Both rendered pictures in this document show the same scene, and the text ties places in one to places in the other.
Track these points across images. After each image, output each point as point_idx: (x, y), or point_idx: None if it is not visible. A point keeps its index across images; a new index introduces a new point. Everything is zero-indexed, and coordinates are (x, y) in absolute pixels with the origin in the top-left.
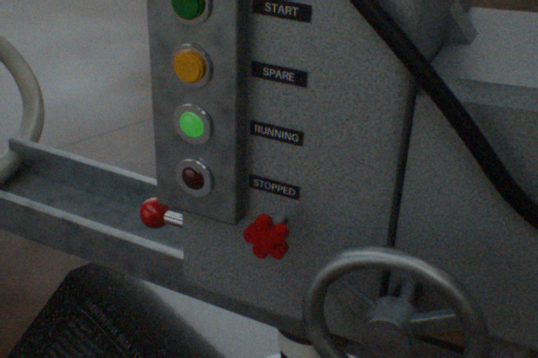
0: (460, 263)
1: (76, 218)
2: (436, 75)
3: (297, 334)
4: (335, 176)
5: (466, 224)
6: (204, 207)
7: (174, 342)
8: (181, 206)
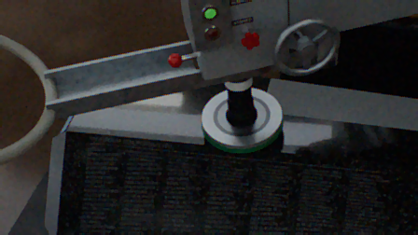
0: (313, 14)
1: (127, 86)
2: None
3: (246, 77)
4: (266, 6)
5: (313, 0)
6: (218, 43)
7: (152, 127)
8: (207, 48)
